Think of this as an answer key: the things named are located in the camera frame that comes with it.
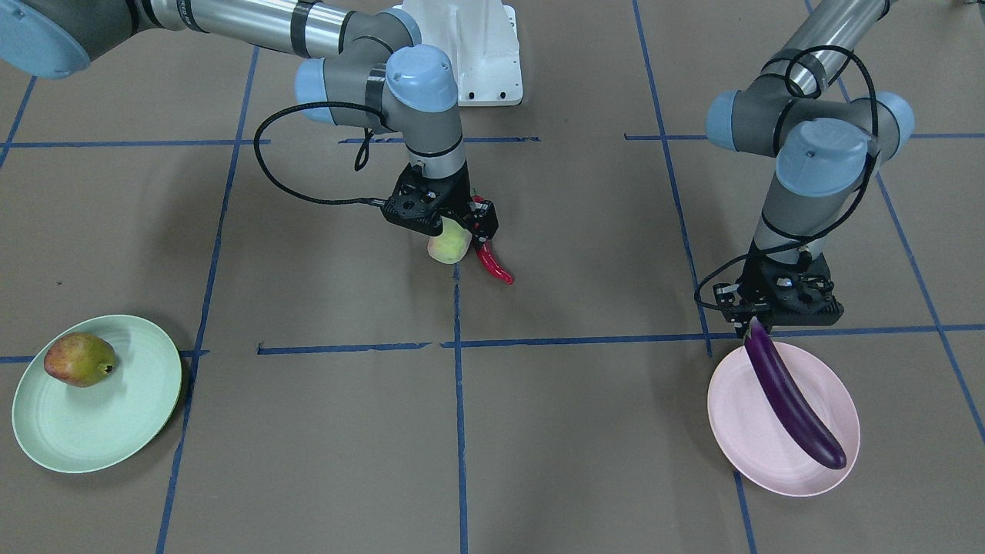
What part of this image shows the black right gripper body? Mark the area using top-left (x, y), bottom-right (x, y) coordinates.
top-left (381, 164), bottom-right (499, 241)

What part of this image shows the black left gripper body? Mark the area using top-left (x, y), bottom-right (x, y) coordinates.
top-left (712, 252), bottom-right (844, 333)

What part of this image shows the pale green peach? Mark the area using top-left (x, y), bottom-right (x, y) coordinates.
top-left (428, 216), bottom-right (472, 265)

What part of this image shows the red chili pepper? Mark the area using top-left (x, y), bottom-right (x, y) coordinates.
top-left (469, 194), bottom-right (515, 286)

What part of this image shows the purple eggplant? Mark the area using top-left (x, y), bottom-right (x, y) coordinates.
top-left (743, 316), bottom-right (847, 470)

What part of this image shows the red green mango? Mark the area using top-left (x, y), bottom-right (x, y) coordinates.
top-left (43, 332), bottom-right (116, 387)

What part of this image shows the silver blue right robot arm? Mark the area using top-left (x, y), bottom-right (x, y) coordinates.
top-left (1, 1), bottom-right (497, 243)

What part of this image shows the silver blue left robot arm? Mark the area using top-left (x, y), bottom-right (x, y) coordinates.
top-left (705, 1), bottom-right (915, 336)

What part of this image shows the light pink plate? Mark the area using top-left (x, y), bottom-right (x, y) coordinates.
top-left (707, 343), bottom-right (861, 497)

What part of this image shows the light green plate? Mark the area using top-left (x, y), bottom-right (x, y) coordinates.
top-left (12, 315), bottom-right (183, 473)

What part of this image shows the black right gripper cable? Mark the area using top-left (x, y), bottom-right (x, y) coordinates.
top-left (253, 100), bottom-right (401, 207)

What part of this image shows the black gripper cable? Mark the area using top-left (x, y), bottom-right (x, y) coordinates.
top-left (253, 100), bottom-right (401, 207)
top-left (693, 45), bottom-right (880, 310)

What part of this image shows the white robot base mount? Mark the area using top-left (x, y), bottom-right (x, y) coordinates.
top-left (399, 1), bottom-right (524, 106)

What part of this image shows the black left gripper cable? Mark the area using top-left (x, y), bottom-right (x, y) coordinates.
top-left (693, 45), bottom-right (880, 310)

